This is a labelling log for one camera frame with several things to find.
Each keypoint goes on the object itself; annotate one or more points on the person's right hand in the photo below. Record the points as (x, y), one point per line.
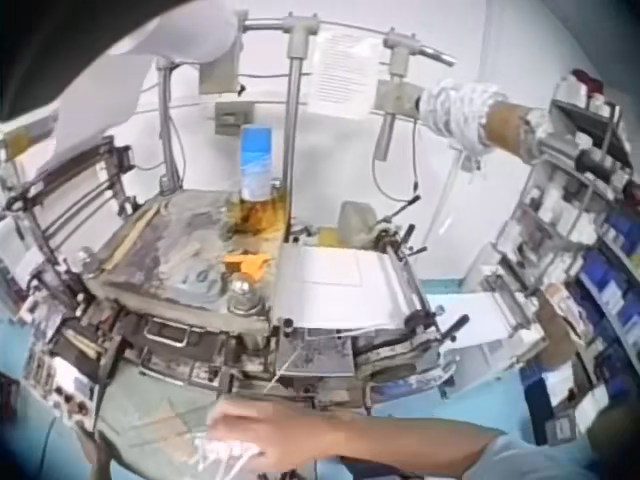
(285, 430)

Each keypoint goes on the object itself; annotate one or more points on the person's right fingers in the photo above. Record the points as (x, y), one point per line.
(227, 417)

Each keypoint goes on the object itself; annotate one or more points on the white face mask with loops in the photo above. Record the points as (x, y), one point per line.
(227, 455)

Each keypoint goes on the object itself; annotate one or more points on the grey metal production machine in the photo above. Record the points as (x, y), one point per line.
(190, 320)

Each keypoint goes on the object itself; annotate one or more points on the chrome dome nut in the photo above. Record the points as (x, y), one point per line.
(242, 292)

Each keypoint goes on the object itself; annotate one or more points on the orange cloth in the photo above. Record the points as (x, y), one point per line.
(247, 265)

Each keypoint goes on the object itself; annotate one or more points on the grey control panel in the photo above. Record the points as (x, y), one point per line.
(60, 380)

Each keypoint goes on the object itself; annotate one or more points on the white fabric strip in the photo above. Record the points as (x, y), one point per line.
(340, 285)

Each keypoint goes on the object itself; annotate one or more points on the amber liquid bottle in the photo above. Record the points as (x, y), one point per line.
(260, 215)

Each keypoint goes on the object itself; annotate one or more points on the crumpled clear plastic bag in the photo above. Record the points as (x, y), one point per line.
(357, 220)

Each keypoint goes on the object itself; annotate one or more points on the blue spray can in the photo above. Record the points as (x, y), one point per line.
(256, 160)

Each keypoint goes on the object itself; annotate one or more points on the white outfeed conveyor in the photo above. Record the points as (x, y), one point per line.
(495, 325)

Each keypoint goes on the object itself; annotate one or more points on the white printed paper sheet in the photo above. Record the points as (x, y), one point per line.
(345, 70)

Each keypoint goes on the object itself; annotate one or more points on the white fabric web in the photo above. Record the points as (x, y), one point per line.
(125, 65)

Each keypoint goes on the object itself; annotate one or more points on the shelf rack with boxes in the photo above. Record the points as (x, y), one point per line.
(590, 250)

